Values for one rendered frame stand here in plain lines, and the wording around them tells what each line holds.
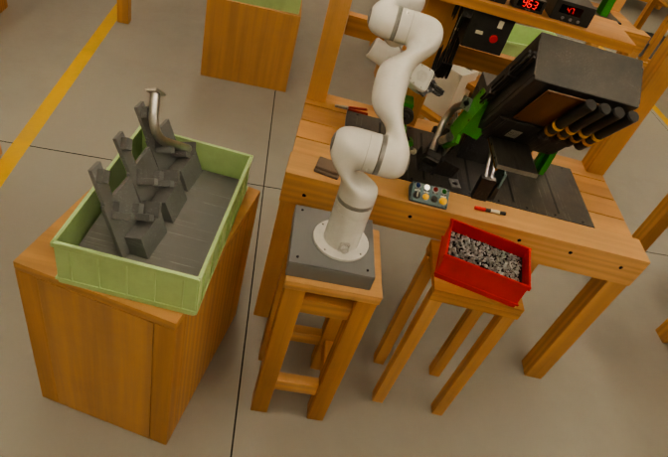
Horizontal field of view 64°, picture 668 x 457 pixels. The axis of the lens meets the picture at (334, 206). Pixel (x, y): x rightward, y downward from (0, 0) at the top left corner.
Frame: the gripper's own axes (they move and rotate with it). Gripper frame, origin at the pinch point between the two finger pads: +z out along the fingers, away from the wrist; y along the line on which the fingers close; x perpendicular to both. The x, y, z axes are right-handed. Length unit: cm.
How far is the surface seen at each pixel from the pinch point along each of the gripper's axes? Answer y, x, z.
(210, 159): -65, 17, -62
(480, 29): 29.1, -6.7, 2.5
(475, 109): -1.2, -6.2, 14.9
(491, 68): 35.6, 18.5, 24.0
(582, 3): 51, -24, 29
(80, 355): -144, 22, -66
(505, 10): 34.9, -16.1, 5.0
